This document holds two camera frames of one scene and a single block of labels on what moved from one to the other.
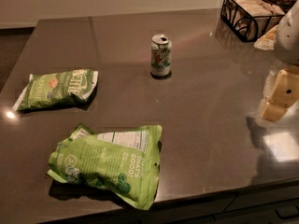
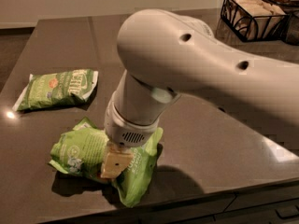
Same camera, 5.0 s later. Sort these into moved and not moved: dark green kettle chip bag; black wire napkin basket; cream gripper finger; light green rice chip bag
Moved: cream gripper finger; light green rice chip bag
Not moved: dark green kettle chip bag; black wire napkin basket
